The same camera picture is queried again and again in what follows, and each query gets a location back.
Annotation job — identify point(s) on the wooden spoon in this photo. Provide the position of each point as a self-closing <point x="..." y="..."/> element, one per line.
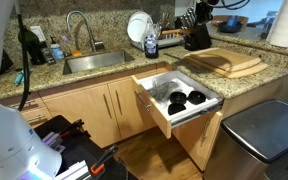
<point x="181" y="31"/>

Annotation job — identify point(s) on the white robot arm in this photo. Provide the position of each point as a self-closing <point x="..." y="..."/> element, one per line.
<point x="23" y="155"/>

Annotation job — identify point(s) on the open white wooden drawer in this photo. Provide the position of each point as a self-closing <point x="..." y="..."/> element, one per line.
<point x="158" y="110"/>

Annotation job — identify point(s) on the clear plastic bag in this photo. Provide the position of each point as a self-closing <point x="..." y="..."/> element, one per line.
<point x="161" y="90"/>

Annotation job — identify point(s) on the middle black round lid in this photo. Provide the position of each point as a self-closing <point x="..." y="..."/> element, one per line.
<point x="178" y="97"/>

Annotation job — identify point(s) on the small black round lid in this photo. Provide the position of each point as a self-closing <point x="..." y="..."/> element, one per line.
<point x="175" y="108"/>

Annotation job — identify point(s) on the lower cabinet door pair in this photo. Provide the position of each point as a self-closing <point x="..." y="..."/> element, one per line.
<point x="110" y="110"/>

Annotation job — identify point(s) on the dish soap bottle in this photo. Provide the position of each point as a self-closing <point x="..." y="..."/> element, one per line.
<point x="150" y="43"/>

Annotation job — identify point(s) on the large black round lid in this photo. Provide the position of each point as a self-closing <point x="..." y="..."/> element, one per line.
<point x="196" y="97"/>

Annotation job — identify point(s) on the white plates in rack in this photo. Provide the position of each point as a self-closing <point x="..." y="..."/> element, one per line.
<point x="136" y="25"/>

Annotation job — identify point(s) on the stainless steel sink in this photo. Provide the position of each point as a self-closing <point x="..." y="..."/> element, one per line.
<point x="96" y="61"/>

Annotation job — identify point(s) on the upper wooden cutting board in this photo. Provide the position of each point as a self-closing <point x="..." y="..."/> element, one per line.
<point x="226" y="60"/>

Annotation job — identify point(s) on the wooden cutting board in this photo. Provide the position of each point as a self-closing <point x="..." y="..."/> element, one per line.
<point x="237" y="74"/>
<point x="226" y="60"/>

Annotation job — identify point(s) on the black knife block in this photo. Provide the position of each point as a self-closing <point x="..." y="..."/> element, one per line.
<point x="198" y="38"/>

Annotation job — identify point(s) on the dark green glass bottle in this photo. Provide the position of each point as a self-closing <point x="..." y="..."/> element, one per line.
<point x="33" y="47"/>

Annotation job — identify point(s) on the lower wooden cutting board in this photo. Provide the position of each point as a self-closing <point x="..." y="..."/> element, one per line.
<point x="237" y="74"/>

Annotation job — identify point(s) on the stainless steel trash can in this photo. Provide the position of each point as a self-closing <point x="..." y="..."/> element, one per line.
<point x="252" y="145"/>

